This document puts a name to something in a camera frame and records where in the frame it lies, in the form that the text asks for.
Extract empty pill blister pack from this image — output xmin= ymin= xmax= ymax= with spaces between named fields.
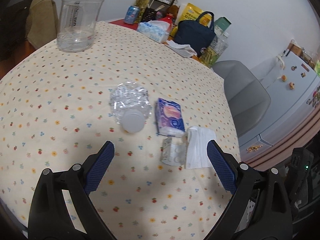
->
xmin=161 ymin=137 xmax=187 ymax=166

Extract white papers on table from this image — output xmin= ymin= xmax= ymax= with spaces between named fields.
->
xmin=167 ymin=40 xmax=197 ymax=57

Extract folded white napkin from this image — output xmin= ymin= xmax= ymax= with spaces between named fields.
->
xmin=185 ymin=126 xmax=216 ymax=169

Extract blue tissue box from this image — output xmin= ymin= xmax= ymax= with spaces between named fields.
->
xmin=137 ymin=21 xmax=171 ymax=43

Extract clear plastic water jug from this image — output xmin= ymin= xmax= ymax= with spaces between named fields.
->
xmin=56 ymin=0 xmax=104 ymax=53

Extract blue soda can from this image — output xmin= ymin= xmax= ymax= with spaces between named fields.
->
xmin=124 ymin=6 xmax=140 ymax=24

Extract clear jar with green contents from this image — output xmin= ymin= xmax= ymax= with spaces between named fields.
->
xmin=200 ymin=32 xmax=229 ymax=68

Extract grey upholstered chair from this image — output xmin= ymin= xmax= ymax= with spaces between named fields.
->
xmin=212 ymin=60 xmax=271 ymax=137

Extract green tall box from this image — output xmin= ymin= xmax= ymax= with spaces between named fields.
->
xmin=214 ymin=17 xmax=232 ymax=35

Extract navy blue tote bag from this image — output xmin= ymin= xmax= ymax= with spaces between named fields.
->
xmin=173 ymin=11 xmax=216 ymax=57

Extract purple tissue packet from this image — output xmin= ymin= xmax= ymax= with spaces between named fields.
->
xmin=155 ymin=98 xmax=185 ymax=138

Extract yellow pickle jar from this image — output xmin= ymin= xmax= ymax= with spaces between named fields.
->
xmin=135 ymin=0 xmax=149 ymax=23

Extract white refrigerator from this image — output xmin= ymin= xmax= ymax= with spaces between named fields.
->
xmin=238 ymin=52 xmax=319 ymax=159

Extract crushed clear plastic bottle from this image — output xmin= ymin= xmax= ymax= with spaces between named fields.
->
xmin=110 ymin=80 xmax=152 ymax=133

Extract floral patterned tablecloth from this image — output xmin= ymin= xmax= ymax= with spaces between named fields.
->
xmin=1 ymin=22 xmax=239 ymax=239

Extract yellow snack bag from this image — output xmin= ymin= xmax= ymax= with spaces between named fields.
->
xmin=177 ymin=3 xmax=212 ymax=26

